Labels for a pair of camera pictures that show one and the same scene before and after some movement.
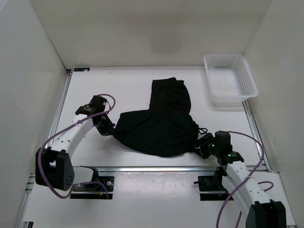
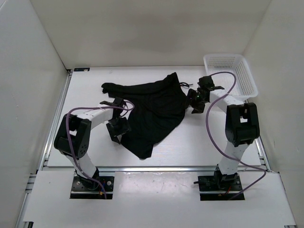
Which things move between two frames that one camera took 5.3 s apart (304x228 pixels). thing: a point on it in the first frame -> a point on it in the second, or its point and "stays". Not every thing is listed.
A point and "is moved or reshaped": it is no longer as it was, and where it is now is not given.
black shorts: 166,129 is moved or reshaped
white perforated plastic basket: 230,77 stays
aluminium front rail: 158,169 stays
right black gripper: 207,138 -> 191,94
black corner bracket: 81,69 stays
